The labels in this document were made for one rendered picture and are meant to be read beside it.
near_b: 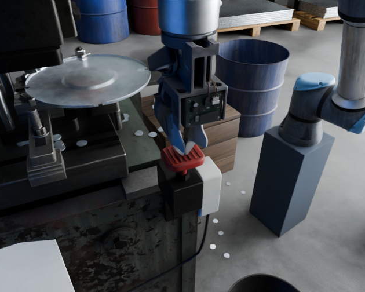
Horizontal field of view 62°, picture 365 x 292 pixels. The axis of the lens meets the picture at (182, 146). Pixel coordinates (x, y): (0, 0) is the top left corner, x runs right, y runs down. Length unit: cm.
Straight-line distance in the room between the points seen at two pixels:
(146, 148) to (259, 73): 108
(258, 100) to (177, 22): 144
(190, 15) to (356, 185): 153
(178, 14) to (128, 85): 37
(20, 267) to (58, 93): 37
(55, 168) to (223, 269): 86
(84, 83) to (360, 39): 64
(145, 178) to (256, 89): 119
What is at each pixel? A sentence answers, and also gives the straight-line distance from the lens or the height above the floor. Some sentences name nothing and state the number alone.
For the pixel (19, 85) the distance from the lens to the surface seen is 81.
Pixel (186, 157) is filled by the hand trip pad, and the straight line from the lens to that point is 52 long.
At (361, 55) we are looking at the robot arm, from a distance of 87.
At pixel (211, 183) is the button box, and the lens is 70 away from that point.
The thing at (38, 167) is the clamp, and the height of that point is 73.
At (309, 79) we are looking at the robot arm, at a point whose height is 68.
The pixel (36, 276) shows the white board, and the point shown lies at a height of 49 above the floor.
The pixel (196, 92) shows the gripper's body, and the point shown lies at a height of 91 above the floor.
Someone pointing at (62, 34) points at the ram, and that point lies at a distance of 69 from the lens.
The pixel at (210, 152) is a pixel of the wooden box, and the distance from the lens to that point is 148.
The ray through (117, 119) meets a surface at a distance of 79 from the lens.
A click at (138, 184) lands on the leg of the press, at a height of 64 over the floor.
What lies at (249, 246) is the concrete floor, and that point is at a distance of 136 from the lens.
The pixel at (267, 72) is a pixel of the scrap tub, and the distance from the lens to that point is 172.
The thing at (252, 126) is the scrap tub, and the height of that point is 9.
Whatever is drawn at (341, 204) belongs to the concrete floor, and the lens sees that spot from 165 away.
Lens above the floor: 109
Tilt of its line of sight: 37 degrees down
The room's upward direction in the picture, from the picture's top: straight up
